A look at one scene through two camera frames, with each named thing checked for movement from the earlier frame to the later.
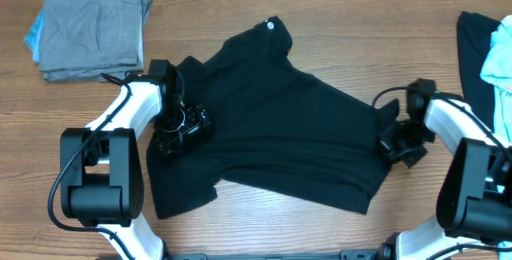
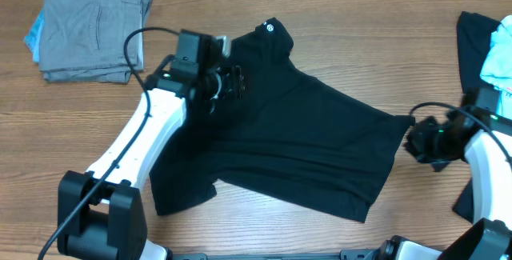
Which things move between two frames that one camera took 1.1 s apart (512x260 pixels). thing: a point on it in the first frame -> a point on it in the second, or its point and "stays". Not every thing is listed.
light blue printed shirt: x=497 y=68 stays
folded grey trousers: x=91 y=27 stays
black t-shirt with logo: x=281 y=130 stays
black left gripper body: x=173 y=123 -> x=222 y=83
